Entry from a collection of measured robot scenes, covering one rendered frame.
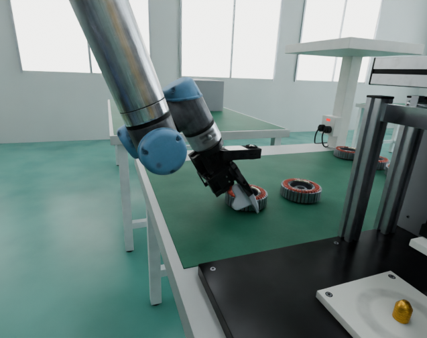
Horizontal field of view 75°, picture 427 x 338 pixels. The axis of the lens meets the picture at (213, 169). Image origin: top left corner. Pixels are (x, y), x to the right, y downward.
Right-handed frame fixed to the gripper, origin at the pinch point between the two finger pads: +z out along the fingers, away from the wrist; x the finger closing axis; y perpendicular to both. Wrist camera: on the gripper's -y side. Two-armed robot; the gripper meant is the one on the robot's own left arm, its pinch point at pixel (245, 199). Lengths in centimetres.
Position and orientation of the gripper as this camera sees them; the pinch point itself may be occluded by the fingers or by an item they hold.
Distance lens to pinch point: 75.9
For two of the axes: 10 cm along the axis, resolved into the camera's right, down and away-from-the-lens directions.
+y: -8.0, 5.6, -1.9
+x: 4.3, 3.1, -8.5
